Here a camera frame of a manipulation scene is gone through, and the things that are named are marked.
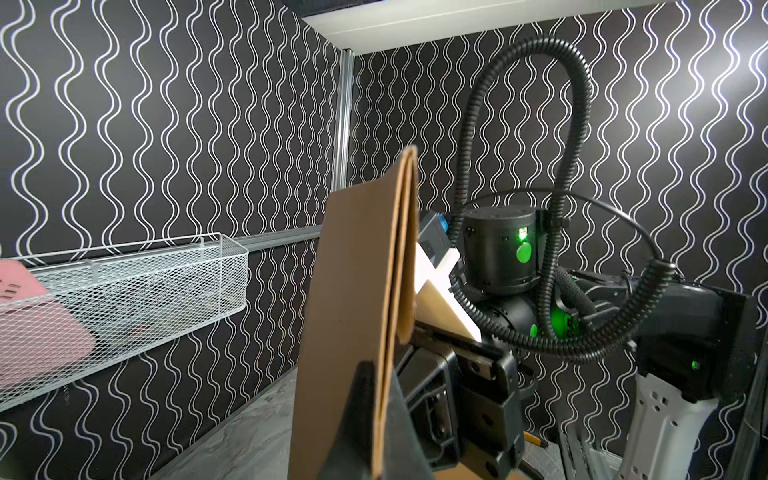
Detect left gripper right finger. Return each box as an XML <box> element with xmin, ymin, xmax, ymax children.
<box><xmin>381</xmin><ymin>372</ymin><xmax>434</xmax><ymax>480</ymax></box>

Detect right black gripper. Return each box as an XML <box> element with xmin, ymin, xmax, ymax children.
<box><xmin>395</xmin><ymin>323</ymin><xmax>525</xmax><ymax>479</ymax></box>

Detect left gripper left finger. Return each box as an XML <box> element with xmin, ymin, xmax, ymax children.
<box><xmin>318</xmin><ymin>361</ymin><xmax>375</xmax><ymax>480</ymax></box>

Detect brown file bag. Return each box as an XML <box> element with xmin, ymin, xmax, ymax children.
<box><xmin>288</xmin><ymin>146</ymin><xmax>418</xmax><ymax>479</ymax></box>

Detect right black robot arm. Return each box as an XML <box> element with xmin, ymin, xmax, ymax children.
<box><xmin>446</xmin><ymin>35</ymin><xmax>757</xmax><ymax>479</ymax></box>

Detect pink triangular board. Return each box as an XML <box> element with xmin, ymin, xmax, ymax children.
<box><xmin>1</xmin><ymin>259</ymin><xmax>95</xmax><ymax>389</ymax></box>

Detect yellow handled pliers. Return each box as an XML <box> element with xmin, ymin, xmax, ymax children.
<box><xmin>523</xmin><ymin>431</ymin><xmax>549</xmax><ymax>449</ymax></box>

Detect white wire mesh basket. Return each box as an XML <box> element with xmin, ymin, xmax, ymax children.
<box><xmin>1</xmin><ymin>234</ymin><xmax>249</xmax><ymax>410</ymax></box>

